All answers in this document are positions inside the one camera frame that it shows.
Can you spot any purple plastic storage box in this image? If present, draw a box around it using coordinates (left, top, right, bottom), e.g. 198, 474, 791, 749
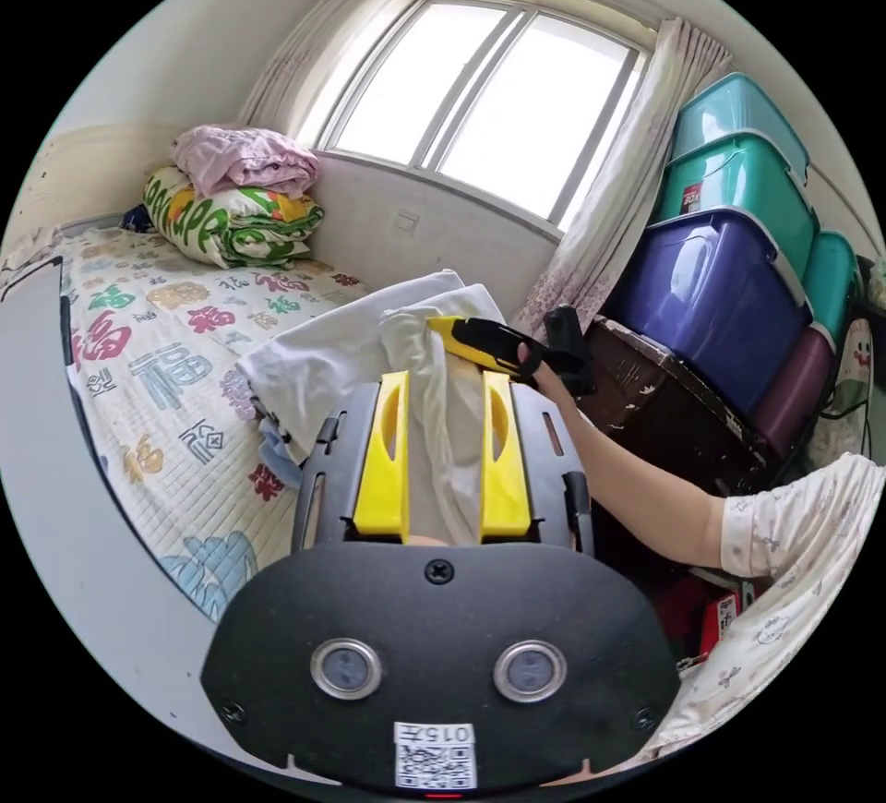
748, 325, 839, 466

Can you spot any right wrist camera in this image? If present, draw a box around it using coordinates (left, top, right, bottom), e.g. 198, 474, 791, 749
544, 305, 588, 363

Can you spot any window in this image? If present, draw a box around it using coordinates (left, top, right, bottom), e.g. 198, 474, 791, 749
304, 0, 657, 238

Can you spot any red carton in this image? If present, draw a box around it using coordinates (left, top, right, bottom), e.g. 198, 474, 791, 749
652, 570, 757, 665

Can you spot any person's right hand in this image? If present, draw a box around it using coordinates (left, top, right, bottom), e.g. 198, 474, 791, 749
517, 340, 580, 407

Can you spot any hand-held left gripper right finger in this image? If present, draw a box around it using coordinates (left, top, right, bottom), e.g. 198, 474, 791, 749
480, 370, 535, 538

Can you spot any light blue garment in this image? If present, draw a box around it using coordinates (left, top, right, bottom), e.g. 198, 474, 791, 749
256, 414, 307, 494

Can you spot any small teal storage box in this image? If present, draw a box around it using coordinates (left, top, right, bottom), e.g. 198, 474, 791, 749
801, 232, 861, 349

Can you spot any teal plastic storage box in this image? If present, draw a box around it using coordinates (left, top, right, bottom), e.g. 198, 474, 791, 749
669, 71, 812, 183
650, 131, 823, 282

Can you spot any person's right forearm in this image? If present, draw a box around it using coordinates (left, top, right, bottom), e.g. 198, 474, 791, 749
553, 387, 734, 570

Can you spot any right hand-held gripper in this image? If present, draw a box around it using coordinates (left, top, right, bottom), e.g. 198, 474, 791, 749
425, 315, 598, 397

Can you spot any pale flowered curtain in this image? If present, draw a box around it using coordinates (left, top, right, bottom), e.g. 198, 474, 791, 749
513, 17, 734, 335
238, 0, 438, 141

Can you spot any folded green printed quilt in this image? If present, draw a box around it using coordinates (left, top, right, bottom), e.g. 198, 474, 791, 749
141, 165, 327, 271

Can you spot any folded pink blanket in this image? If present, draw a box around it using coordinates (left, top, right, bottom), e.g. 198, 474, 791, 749
171, 123, 321, 198

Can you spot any white short sleeve shirt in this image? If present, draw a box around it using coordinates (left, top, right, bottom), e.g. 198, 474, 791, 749
237, 269, 515, 545

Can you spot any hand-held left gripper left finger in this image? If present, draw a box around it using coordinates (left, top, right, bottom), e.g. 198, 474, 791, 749
353, 370, 411, 538

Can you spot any bed with printed quilt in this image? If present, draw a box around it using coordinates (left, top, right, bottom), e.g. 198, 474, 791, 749
0, 221, 375, 626

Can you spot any blue plastic storage box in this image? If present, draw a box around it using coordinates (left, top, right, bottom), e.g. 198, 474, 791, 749
605, 207, 815, 415

